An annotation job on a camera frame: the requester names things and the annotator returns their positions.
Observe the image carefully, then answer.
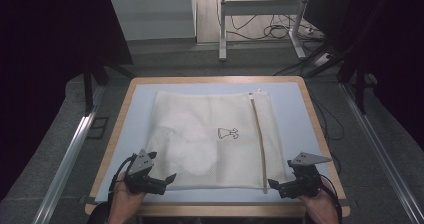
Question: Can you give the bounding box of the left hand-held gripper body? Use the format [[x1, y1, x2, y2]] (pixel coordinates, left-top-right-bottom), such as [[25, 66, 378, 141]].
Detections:
[[124, 149, 168, 196]]

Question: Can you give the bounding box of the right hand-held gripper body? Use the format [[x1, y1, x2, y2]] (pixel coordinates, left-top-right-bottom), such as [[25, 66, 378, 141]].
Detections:
[[277, 151, 333, 199]]

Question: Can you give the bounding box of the white mesh laundry bag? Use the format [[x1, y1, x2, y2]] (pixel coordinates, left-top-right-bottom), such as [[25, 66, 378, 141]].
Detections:
[[145, 89, 290, 195]]

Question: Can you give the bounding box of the person's right hand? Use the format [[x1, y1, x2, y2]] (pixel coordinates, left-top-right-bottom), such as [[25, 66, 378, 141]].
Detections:
[[298, 178, 340, 222]]

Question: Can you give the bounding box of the person's left hand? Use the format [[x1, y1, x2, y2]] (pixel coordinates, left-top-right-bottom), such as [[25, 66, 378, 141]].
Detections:
[[109, 172, 148, 219]]

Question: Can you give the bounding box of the light blue table mat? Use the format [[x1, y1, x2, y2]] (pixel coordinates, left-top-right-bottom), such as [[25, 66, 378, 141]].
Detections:
[[94, 81, 338, 204]]

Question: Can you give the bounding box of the wooden table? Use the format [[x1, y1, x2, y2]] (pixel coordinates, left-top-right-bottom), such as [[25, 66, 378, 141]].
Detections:
[[84, 75, 351, 218]]

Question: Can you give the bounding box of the black floor plate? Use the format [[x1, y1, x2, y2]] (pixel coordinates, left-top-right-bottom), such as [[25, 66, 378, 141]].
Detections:
[[86, 116, 110, 140]]

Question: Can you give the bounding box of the person's dark clothing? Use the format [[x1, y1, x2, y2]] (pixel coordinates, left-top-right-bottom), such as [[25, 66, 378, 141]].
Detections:
[[86, 202, 113, 224]]

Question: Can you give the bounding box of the black metal stand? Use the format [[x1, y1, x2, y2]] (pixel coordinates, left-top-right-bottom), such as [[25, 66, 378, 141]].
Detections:
[[335, 47, 379, 116], [82, 58, 136, 116]]

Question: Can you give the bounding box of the white power strip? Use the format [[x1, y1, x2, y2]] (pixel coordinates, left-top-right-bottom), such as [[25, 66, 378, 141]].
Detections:
[[313, 52, 332, 67]]

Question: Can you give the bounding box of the dark curtain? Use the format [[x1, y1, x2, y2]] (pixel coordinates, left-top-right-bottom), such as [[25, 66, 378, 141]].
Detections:
[[0, 0, 134, 202], [303, 0, 424, 152]]

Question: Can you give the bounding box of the white cabinet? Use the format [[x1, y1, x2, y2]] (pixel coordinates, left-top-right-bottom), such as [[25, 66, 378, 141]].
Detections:
[[108, 0, 198, 42]]

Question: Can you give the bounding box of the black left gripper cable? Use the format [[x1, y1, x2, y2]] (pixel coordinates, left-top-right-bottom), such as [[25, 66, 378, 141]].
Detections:
[[107, 154, 138, 203]]

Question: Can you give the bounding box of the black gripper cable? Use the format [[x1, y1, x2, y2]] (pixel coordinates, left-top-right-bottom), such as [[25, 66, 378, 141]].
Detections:
[[107, 154, 138, 203], [319, 174, 344, 224]]

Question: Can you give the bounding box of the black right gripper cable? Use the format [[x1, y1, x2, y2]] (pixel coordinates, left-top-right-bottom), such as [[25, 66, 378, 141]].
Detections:
[[319, 174, 344, 224]]

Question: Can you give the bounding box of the black cable beside table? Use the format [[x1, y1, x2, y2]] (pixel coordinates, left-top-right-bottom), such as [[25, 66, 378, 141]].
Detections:
[[308, 89, 345, 177]]

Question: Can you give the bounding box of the aluminium floor rail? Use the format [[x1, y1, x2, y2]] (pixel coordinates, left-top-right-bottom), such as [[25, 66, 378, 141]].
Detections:
[[339, 82, 424, 224], [31, 83, 107, 224]]

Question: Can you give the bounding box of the tangle of black floor cables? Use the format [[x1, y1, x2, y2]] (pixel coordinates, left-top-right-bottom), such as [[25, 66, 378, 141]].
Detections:
[[226, 0, 325, 42]]

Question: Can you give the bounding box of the white metal desk frame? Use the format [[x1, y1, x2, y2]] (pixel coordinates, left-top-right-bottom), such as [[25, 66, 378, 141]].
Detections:
[[217, 0, 313, 63]]

